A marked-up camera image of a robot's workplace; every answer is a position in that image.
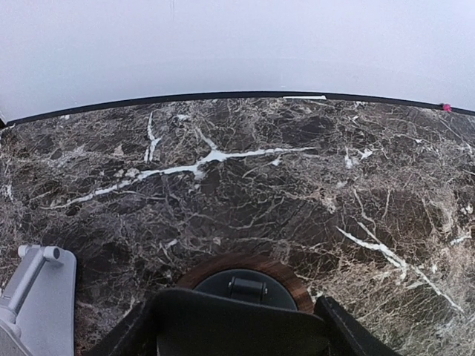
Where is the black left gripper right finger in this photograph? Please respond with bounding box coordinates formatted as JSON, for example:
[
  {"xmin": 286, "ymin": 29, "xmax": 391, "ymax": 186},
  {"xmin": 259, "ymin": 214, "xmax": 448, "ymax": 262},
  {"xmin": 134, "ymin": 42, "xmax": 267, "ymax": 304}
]
[{"xmin": 314, "ymin": 297, "xmax": 399, "ymax": 356}]

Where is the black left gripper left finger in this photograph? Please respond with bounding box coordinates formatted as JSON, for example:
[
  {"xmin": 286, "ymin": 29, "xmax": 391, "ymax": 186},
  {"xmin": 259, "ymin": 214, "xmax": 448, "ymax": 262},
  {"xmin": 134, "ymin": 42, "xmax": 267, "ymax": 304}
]
[{"xmin": 87, "ymin": 300, "xmax": 156, "ymax": 356}]

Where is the white folding phone stand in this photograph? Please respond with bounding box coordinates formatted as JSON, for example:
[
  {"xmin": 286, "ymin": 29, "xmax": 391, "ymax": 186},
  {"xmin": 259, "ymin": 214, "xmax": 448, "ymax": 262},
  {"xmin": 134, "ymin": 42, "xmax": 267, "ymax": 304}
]
[{"xmin": 1, "ymin": 245, "xmax": 77, "ymax": 355}]

